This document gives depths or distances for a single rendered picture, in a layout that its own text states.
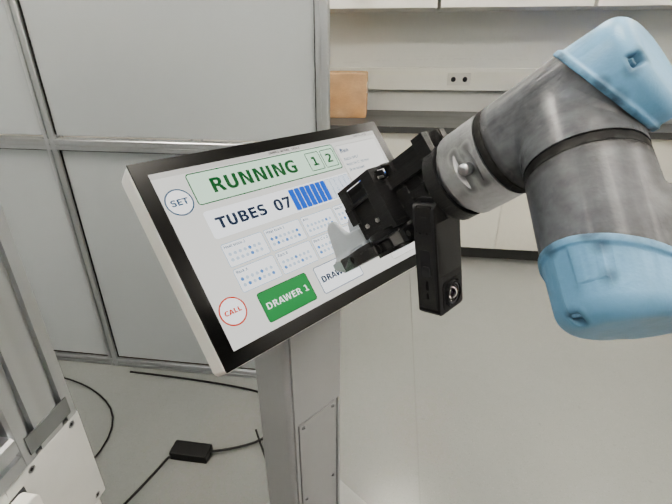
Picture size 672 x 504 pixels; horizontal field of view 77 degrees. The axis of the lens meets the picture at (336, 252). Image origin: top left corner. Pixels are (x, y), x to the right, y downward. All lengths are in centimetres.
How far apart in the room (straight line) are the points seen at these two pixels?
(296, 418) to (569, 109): 79
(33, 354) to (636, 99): 56
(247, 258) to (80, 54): 125
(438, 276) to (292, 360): 49
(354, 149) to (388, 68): 252
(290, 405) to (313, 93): 96
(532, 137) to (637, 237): 9
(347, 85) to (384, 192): 260
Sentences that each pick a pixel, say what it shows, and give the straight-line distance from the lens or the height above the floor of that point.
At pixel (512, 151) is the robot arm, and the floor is 128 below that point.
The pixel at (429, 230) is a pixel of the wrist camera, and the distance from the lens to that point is 40.
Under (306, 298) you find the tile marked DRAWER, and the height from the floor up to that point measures 99.
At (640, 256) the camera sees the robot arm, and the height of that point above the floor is 125.
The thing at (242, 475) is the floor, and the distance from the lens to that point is 170.
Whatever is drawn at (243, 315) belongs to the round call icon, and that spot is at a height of 101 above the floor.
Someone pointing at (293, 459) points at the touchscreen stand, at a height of 53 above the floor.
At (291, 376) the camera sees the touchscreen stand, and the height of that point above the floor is 76.
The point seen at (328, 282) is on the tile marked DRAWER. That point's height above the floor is 100.
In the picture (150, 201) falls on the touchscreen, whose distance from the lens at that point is 63.
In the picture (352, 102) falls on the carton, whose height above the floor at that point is 100.
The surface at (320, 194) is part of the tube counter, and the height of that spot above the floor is 111.
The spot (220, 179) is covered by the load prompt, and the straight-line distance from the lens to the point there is 68.
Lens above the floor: 134
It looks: 26 degrees down
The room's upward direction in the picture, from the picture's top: straight up
